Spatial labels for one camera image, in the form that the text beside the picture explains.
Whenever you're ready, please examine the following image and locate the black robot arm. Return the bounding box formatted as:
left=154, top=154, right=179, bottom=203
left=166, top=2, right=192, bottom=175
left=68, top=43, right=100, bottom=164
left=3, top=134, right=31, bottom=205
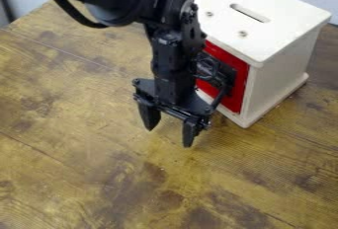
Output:
left=53, top=0, right=212, bottom=147

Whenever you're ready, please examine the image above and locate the white wooden drawer box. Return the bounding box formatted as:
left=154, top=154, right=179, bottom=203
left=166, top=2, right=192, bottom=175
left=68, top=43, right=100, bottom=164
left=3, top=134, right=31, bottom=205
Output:
left=195, top=0, right=331, bottom=128

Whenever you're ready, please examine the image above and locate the red drawer with black handle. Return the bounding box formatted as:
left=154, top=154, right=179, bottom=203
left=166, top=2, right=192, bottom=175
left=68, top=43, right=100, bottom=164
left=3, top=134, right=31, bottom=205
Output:
left=195, top=41, right=250, bottom=114

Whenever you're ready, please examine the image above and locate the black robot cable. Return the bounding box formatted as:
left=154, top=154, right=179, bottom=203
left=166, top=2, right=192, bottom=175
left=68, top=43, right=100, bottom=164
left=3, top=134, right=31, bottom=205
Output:
left=192, top=52, right=222, bottom=81

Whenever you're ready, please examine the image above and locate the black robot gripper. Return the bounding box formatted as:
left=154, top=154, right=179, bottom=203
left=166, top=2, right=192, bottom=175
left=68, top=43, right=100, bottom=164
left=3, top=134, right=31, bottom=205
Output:
left=134, top=32, right=212, bottom=148

